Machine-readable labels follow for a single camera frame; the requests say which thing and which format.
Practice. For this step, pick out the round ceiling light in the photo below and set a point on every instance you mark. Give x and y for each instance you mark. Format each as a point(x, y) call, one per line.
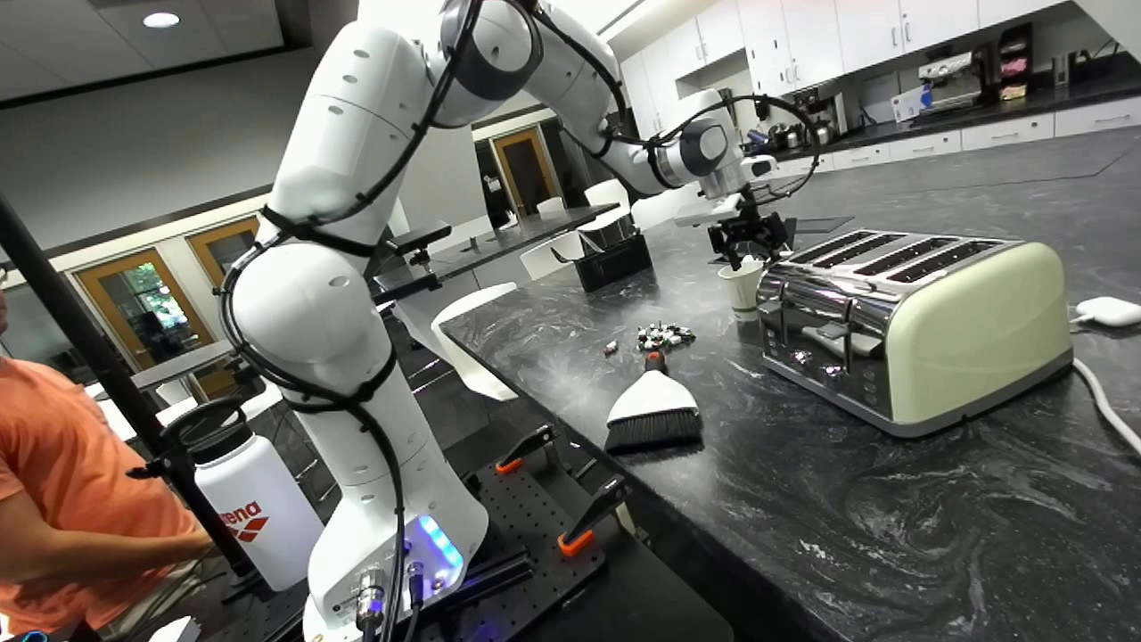
point(163, 20)

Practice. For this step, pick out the black box device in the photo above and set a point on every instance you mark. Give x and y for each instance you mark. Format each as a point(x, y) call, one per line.
point(612, 256)

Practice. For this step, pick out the small wrapped candy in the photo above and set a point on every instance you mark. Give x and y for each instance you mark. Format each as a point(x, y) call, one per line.
point(648, 332)
point(612, 346)
point(654, 345)
point(686, 328)
point(665, 338)

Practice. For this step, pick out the small wood-framed window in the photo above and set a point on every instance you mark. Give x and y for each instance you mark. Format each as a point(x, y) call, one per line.
point(225, 250)

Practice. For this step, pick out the kitchen counter white cabinets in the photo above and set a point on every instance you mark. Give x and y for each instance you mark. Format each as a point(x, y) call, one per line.
point(1009, 130)

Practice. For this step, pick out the black countertop appliance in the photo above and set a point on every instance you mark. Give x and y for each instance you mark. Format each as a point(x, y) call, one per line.
point(823, 122)

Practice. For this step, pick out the white countertop appliance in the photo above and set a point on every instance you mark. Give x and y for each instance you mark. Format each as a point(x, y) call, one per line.
point(915, 105)

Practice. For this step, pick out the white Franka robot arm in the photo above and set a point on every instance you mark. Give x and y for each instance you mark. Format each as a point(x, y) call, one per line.
point(308, 322)

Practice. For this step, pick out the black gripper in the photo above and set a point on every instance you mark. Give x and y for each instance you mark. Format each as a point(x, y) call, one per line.
point(751, 226)

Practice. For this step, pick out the wood-framed doorway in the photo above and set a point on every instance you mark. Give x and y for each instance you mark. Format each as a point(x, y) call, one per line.
point(521, 174)

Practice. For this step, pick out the white wall cabinets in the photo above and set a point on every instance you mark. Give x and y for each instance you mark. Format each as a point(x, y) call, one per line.
point(832, 38)

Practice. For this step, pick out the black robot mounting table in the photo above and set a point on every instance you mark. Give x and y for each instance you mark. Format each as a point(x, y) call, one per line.
point(536, 522)

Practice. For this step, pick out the person's bare forearm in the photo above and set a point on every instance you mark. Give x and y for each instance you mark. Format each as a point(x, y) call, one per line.
point(110, 553)

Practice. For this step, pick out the cream and chrome toaster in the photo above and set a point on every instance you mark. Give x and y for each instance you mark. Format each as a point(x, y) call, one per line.
point(976, 332)

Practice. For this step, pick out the large wood-framed window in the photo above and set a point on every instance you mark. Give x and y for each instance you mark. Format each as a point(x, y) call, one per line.
point(144, 308)

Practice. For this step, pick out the white water bottle black lid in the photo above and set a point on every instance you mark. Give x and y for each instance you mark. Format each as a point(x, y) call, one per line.
point(256, 522)

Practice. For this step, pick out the white power adapter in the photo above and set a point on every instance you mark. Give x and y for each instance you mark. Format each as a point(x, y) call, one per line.
point(1107, 313)

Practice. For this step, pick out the open kitchen shelf unit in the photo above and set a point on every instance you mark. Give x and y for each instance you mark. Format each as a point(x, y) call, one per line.
point(1009, 64)

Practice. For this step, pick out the person in orange shirt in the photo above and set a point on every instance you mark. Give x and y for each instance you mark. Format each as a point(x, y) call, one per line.
point(72, 476)

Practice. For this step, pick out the black tripod pole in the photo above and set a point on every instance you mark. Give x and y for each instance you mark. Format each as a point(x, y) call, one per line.
point(72, 322)

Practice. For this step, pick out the dark background desk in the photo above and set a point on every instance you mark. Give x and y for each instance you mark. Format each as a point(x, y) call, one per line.
point(521, 232)

